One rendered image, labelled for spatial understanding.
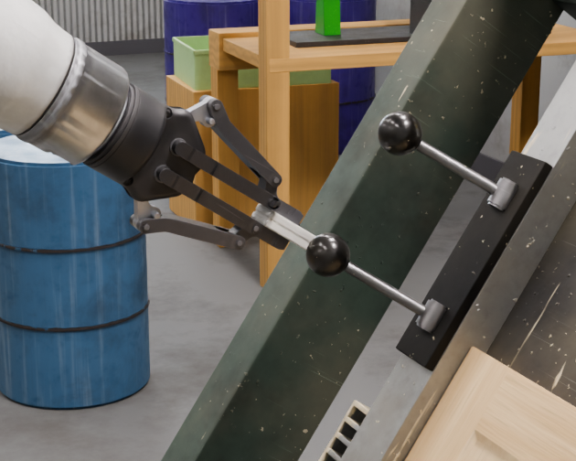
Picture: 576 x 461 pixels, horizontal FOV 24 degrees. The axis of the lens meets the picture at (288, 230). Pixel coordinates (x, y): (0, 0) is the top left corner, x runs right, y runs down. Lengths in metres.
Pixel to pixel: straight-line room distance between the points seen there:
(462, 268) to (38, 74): 0.39
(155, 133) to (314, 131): 5.24
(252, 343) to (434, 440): 0.28
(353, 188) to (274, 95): 3.90
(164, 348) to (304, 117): 1.79
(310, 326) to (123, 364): 3.07
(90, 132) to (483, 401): 0.38
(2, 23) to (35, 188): 3.17
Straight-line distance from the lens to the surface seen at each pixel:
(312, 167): 6.33
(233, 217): 1.12
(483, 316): 1.14
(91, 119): 1.03
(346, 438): 1.20
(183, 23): 7.58
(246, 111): 6.16
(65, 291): 4.24
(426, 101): 1.34
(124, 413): 4.34
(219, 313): 5.19
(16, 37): 1.00
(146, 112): 1.06
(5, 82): 1.00
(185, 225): 1.11
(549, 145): 1.16
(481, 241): 1.14
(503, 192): 1.14
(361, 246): 1.34
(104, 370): 4.36
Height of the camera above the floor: 1.77
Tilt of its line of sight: 16 degrees down
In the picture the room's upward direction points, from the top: straight up
